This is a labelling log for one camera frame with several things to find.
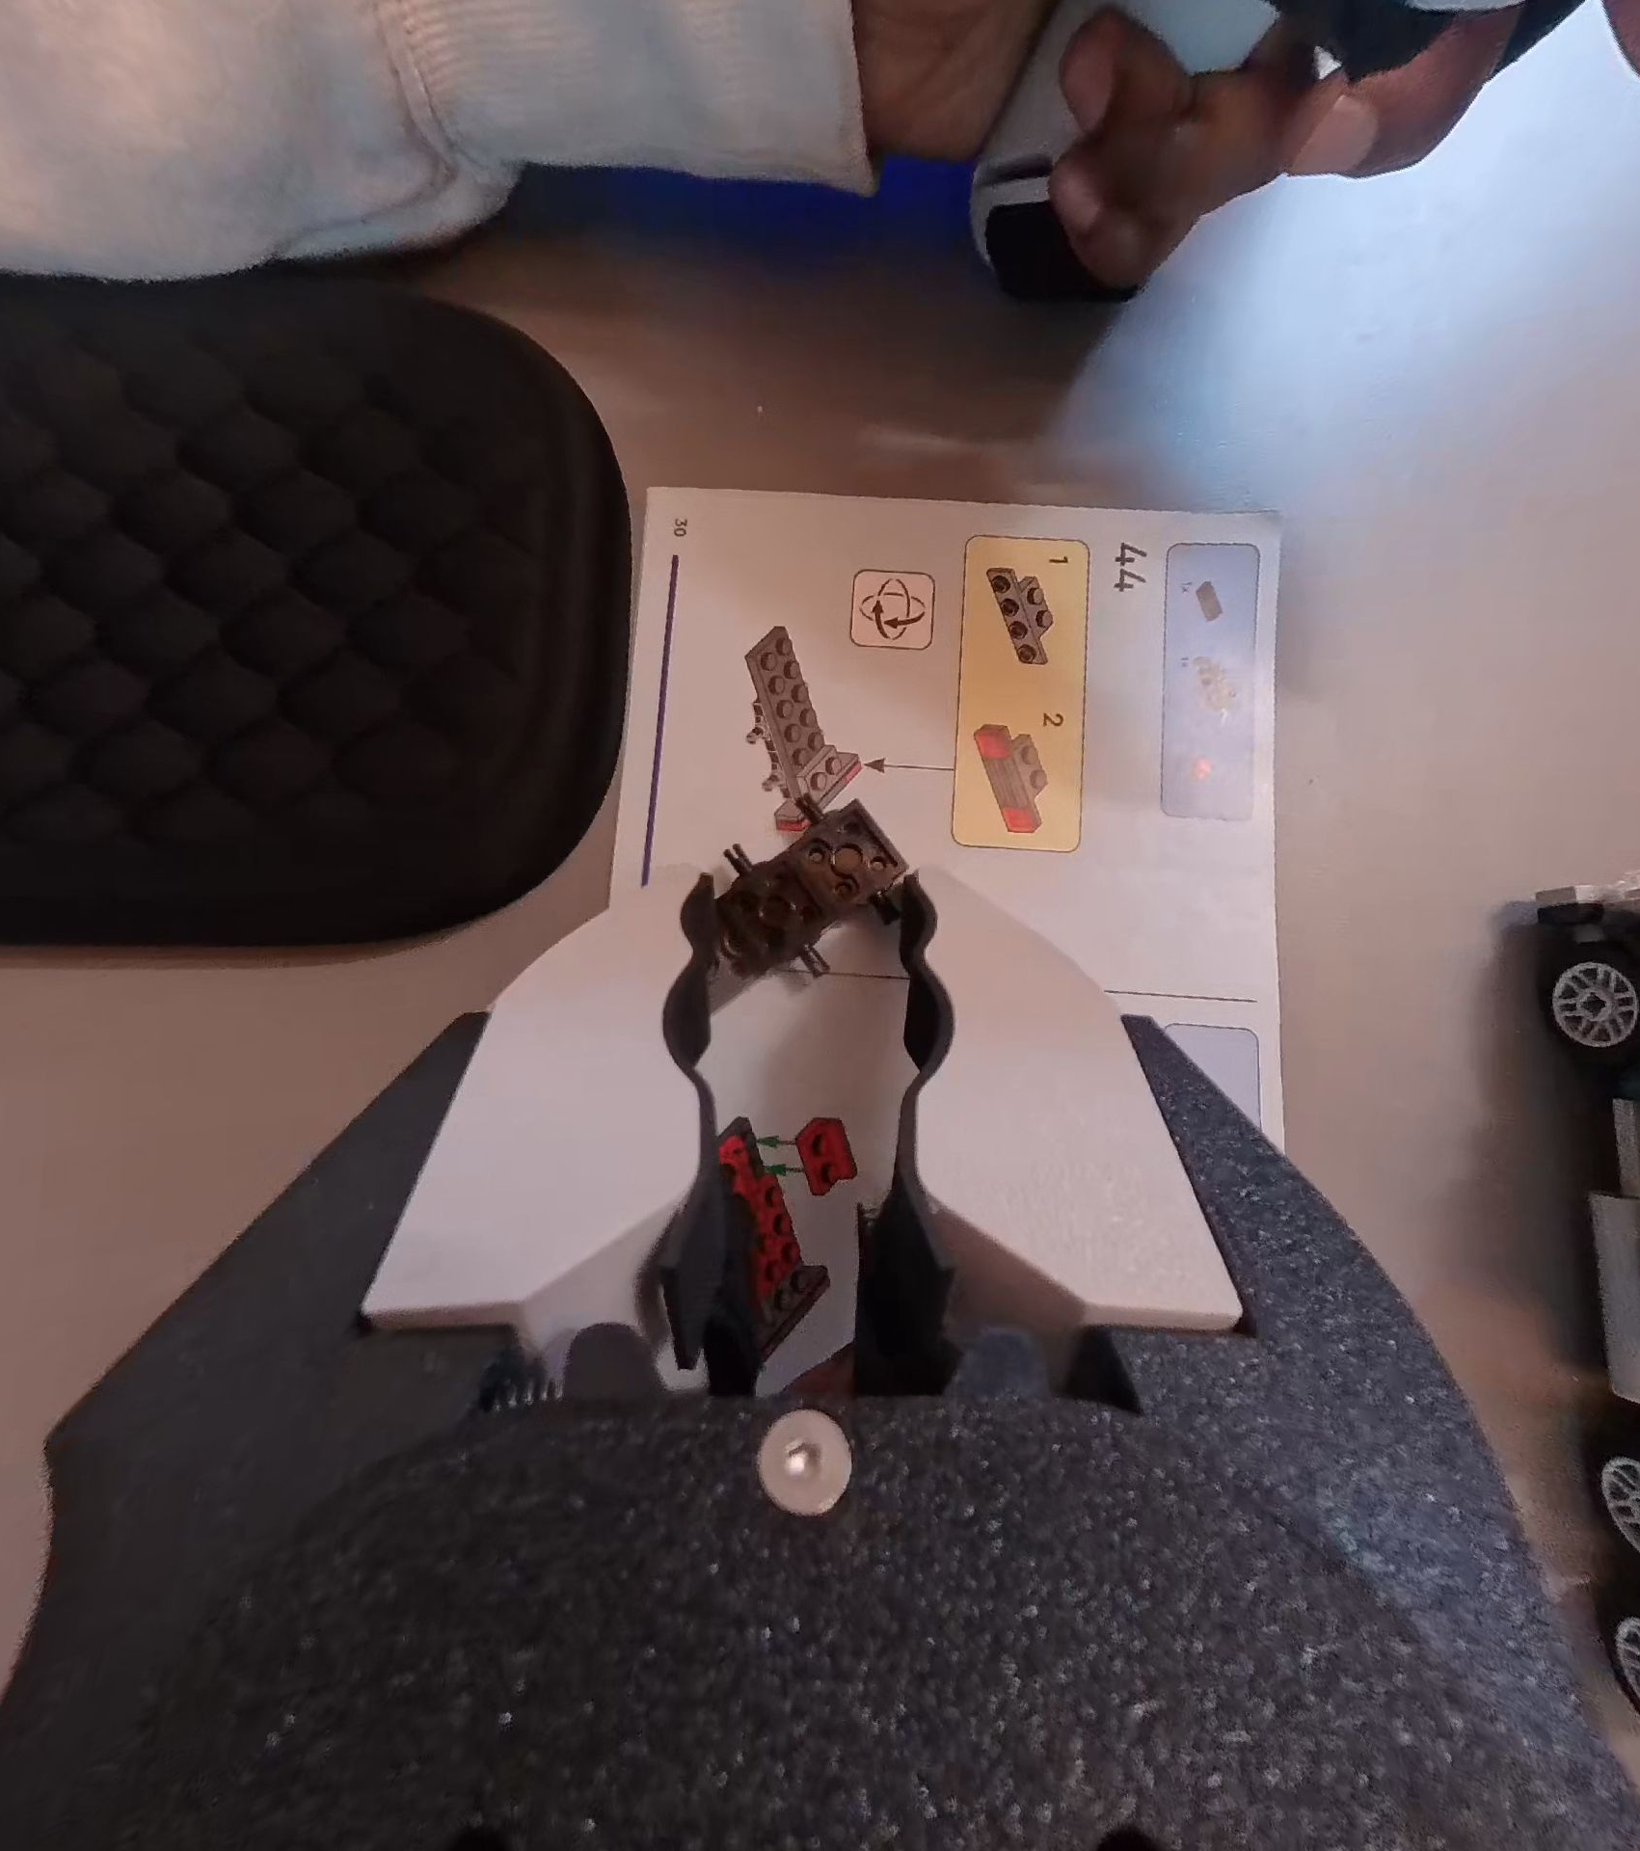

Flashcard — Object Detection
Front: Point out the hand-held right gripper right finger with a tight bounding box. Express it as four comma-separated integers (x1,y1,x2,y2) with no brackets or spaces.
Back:
855,865,1246,1401

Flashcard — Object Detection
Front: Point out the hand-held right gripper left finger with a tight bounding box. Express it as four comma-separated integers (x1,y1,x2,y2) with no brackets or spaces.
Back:
357,863,735,1399

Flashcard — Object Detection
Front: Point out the small black lego assembly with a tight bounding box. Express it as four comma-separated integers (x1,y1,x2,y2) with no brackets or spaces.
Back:
716,799,909,986

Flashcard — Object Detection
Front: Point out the person's left forearm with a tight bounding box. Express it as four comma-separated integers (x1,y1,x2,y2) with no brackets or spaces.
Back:
0,0,880,284

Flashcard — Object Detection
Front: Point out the open lego instruction booklet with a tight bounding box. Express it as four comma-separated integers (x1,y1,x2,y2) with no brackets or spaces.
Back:
610,487,1287,1399

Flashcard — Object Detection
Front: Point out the person's left hand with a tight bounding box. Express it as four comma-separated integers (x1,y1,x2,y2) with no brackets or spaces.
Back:
855,0,1464,284

